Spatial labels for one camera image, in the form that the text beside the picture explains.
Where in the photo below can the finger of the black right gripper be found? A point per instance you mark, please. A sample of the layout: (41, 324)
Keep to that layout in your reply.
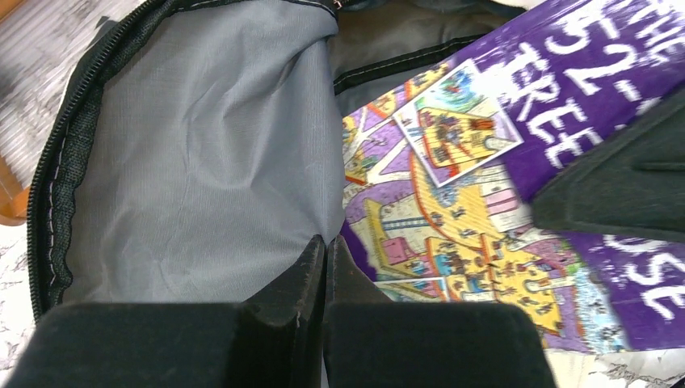
(630, 185)

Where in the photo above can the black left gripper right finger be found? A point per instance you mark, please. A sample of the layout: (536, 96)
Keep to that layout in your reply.
(370, 340)

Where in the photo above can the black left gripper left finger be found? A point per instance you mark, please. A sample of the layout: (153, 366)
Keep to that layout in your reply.
(272, 339)

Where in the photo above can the purple Griffiths Denton book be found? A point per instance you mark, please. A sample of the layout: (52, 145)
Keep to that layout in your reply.
(457, 112)

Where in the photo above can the cream canvas backpack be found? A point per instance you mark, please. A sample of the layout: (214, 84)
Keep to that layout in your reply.
(199, 146)

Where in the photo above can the orange wooden shelf rack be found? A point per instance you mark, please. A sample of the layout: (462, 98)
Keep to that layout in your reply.
(41, 43)

